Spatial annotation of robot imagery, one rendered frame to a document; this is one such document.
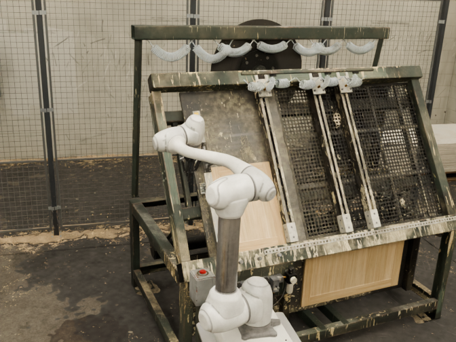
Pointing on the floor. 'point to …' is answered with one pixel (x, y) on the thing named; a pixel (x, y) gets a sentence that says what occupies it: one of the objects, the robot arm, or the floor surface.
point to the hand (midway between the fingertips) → (188, 175)
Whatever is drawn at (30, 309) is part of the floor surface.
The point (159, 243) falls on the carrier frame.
